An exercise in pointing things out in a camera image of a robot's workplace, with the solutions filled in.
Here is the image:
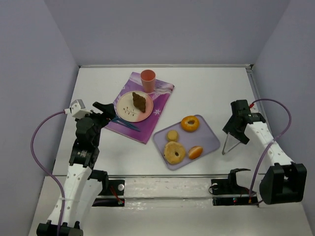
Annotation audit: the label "metal tongs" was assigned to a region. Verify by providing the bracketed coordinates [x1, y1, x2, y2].
[221, 133, 240, 155]

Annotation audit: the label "brown chocolate croissant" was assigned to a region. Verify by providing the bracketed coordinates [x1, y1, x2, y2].
[132, 92, 146, 113]

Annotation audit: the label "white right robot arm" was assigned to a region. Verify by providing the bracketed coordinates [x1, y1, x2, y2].
[222, 100, 307, 205]

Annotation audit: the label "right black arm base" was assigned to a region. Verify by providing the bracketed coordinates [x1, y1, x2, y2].
[208, 178, 258, 206]

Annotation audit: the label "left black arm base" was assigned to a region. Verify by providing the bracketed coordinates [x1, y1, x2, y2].
[92, 179, 125, 207]

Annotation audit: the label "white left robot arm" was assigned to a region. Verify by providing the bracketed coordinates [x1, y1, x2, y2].
[36, 99, 116, 236]

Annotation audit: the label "blue plastic knife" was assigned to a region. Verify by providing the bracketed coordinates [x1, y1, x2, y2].
[111, 120, 140, 132]

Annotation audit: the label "blue plastic fork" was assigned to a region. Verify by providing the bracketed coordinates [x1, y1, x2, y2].
[112, 117, 135, 126]

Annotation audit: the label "cream and pink plate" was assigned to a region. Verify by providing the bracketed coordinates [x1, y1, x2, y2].
[116, 91, 154, 122]

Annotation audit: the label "lilac serving tray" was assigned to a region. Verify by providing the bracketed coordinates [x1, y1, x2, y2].
[153, 115, 221, 171]

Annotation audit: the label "purple snowflake placemat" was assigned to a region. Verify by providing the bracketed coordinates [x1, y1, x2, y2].
[106, 72, 175, 144]

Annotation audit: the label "orange glazed bun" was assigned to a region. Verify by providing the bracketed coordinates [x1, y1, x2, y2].
[188, 146, 203, 160]

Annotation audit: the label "orange glazed donut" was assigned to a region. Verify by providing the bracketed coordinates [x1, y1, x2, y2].
[181, 116, 199, 132]

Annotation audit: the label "pink plastic cup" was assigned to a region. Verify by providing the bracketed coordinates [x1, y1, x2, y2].
[140, 69, 156, 93]

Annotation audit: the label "small round yellow bun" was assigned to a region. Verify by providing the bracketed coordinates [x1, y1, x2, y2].
[166, 130, 179, 142]

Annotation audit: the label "large pale bagel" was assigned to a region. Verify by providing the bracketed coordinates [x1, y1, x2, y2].
[163, 141, 186, 165]

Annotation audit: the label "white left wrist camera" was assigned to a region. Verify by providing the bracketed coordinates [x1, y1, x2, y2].
[64, 99, 92, 119]

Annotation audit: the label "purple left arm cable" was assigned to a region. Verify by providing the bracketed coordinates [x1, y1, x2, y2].
[30, 110, 67, 236]

